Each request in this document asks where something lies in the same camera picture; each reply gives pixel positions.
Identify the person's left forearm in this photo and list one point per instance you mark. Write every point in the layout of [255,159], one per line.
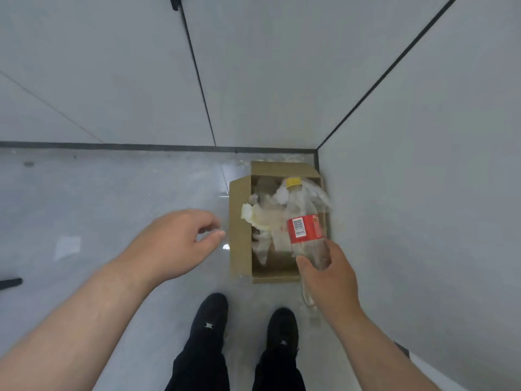
[73,325]

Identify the person's left hand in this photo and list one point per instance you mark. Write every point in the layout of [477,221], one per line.
[171,248]

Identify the person's dark trousers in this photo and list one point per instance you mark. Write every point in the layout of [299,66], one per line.
[199,370]

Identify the cream chair black legs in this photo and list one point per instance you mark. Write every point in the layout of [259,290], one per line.
[10,283]

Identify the person's right hand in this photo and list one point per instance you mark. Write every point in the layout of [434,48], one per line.
[333,289]

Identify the person's black left shoe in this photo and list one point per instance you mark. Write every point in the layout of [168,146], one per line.
[209,321]

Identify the white tissue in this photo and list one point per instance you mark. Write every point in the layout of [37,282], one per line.
[254,213]

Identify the clear plastic bag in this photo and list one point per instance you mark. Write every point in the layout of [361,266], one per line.
[268,195]

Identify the person's right forearm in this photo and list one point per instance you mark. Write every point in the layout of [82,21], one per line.
[382,358]

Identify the person's black right shoe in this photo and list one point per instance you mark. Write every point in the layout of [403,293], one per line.
[283,329]

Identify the person's black shoe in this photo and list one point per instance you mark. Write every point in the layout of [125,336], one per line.
[283,329]
[209,321]

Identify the large open cardboard box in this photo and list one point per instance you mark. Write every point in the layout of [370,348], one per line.
[240,240]

